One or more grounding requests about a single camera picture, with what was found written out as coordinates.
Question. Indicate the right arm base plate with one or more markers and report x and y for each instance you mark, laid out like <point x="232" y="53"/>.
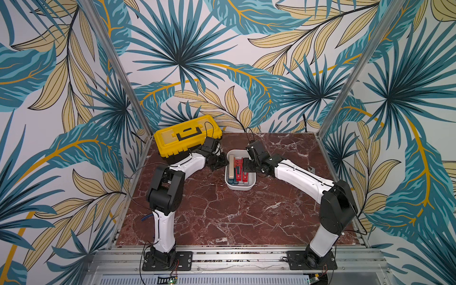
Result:
<point x="306" y="260"/>

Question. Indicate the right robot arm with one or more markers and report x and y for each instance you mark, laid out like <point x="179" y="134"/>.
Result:
<point x="336" y="202"/>

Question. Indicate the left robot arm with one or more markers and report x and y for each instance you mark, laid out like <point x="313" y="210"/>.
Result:
<point x="167" y="190"/>

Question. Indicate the red clip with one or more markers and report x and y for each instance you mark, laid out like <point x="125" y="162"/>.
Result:
<point x="245" y="177"/>
<point x="238" y="170"/>

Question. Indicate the aluminium frame post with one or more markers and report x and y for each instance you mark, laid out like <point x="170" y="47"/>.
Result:
<point x="367" y="45"/>
<point x="96" y="23"/>

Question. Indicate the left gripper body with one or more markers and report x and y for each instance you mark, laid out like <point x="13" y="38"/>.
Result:
<point x="219" y="161"/>

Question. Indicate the right aluminium frame post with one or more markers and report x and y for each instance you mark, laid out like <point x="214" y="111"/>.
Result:
<point x="367" y="45"/>

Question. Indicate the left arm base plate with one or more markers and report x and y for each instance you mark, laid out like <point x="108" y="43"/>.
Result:
<point x="159" y="261"/>

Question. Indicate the yellow black toolbox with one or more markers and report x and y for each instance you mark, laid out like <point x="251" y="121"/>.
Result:
<point x="175" y="142"/>

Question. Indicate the white rectangular tray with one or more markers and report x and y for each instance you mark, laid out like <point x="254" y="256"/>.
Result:
<point x="239" y="186"/>

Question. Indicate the aluminium front rail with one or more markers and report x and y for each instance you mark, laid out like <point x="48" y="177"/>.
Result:
<point x="238" y="265"/>

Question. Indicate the left aluminium frame post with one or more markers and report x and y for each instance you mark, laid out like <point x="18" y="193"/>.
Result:
<point x="96" y="23"/>

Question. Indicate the beige wooden block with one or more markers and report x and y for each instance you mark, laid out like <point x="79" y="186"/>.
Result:
<point x="231" y="170"/>

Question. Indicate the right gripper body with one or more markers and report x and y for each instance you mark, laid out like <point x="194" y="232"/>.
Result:
<point x="249" y="165"/>

